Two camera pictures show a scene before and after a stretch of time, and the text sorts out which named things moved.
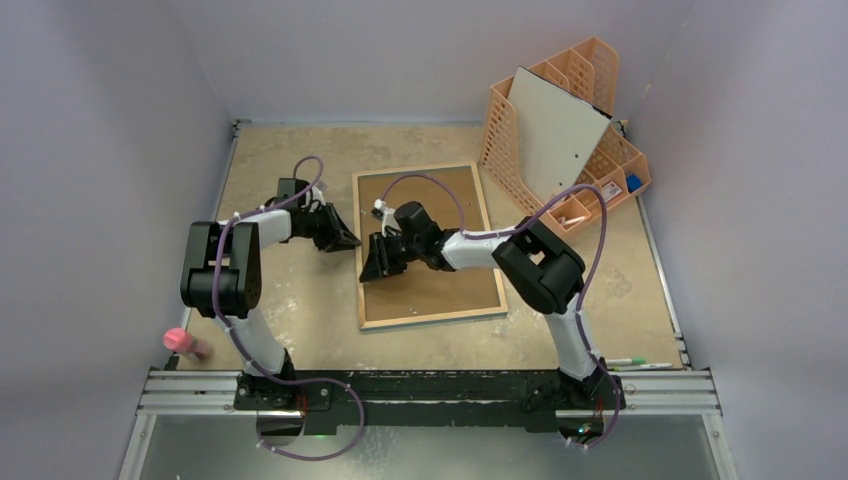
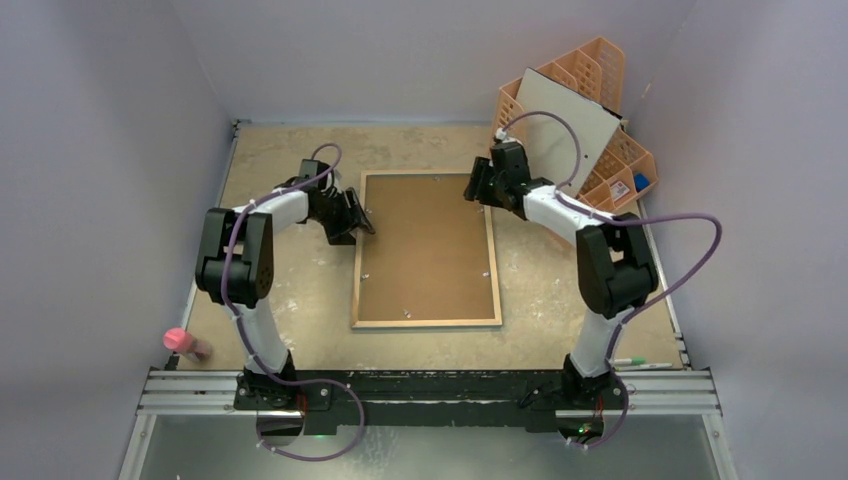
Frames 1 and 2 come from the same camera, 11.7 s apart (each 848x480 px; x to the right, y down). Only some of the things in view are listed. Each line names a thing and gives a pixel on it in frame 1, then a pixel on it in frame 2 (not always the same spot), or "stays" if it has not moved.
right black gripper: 395,249 → 482,187
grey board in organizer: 558,133 stays
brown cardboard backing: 419,289 stays
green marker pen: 623,361 stays
